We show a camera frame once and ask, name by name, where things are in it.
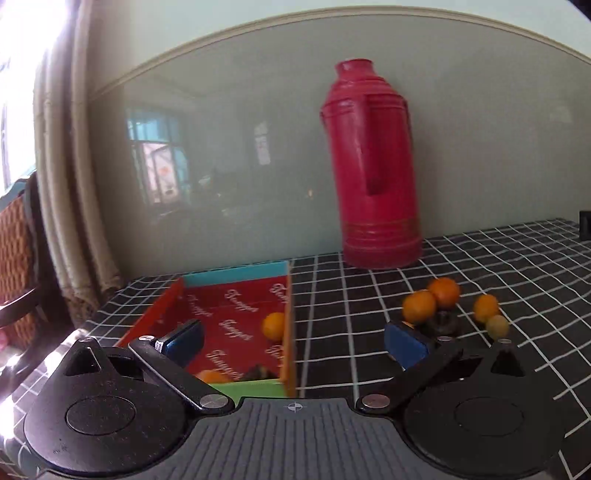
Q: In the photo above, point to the small orange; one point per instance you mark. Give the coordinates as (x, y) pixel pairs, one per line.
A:
(486, 307)

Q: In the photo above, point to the beige curtain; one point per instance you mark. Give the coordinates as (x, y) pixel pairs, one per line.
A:
(74, 152)

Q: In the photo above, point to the wicker chair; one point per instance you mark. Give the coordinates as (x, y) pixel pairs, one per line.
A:
(16, 272)

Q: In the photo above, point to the red cardboard box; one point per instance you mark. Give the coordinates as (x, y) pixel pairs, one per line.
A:
(240, 304)

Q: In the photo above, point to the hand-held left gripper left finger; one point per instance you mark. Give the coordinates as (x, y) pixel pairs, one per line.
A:
(183, 340)

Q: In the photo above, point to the black checked tablecloth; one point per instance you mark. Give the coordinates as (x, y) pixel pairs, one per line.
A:
(351, 323)

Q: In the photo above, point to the small yellow-green fruit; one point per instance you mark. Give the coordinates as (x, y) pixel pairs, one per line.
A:
(497, 326)

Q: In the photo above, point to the black object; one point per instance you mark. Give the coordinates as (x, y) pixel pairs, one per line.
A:
(585, 224)

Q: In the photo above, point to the window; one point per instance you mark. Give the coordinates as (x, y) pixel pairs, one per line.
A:
(18, 83)

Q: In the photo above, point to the red thermos flask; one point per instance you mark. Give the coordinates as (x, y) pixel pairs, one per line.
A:
(378, 184)

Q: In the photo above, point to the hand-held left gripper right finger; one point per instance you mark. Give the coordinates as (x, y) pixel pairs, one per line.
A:
(407, 349)

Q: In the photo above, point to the dark round object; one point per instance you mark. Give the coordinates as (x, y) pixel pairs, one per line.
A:
(444, 323)

